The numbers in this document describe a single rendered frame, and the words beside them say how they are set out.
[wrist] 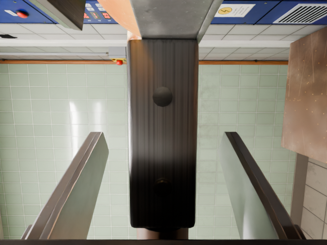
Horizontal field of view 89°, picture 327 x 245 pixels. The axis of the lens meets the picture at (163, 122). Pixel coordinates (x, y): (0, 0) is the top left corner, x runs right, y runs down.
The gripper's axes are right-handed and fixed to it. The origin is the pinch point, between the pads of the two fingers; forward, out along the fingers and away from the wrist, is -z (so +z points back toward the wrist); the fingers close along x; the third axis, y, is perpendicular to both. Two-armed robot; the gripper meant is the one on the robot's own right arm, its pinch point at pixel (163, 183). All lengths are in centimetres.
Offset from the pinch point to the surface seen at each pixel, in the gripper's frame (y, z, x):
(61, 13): -3.4, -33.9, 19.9
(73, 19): -1.9, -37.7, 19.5
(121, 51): 22, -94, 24
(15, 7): -2, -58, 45
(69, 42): 15, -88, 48
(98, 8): -2, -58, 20
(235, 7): -2, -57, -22
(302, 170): 112, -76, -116
